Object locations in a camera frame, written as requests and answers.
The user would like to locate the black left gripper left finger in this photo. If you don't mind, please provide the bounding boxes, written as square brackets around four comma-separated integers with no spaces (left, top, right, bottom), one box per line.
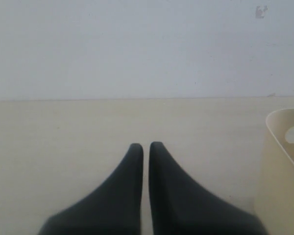
[39,143,144,235]

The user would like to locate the white plastic bin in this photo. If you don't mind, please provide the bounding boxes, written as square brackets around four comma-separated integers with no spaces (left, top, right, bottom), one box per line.
[254,108,294,235]

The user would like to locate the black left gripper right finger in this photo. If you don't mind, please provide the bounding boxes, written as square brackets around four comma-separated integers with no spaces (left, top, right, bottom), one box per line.
[148,141,268,235]

